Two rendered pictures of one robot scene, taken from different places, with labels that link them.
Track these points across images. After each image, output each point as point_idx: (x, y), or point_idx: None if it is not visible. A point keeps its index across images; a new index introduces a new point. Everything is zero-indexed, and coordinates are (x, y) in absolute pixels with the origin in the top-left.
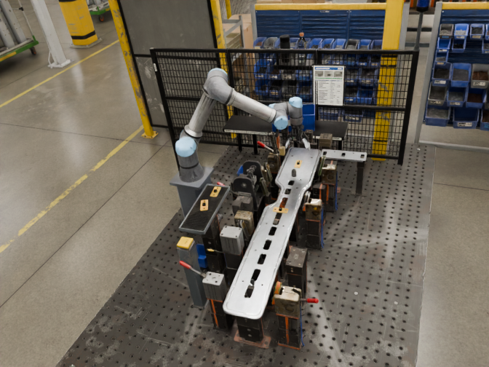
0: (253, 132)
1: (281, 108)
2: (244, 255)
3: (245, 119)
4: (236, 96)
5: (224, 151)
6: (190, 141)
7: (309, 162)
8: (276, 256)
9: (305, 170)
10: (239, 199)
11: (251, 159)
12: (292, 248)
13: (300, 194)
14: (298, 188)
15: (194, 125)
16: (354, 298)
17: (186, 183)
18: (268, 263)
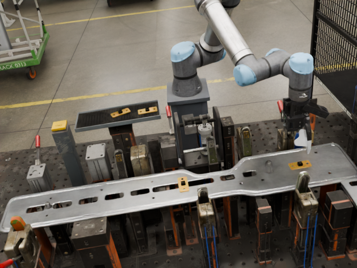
0: (335, 99)
1: (272, 58)
2: (90, 184)
3: (356, 81)
4: (208, 7)
5: (334, 112)
6: (186, 48)
7: (315, 174)
8: (94, 211)
9: (288, 177)
10: (166, 137)
11: (342, 139)
12: (103, 217)
13: (229, 191)
14: (241, 185)
15: (205, 33)
16: None
17: (170, 92)
18: (81, 208)
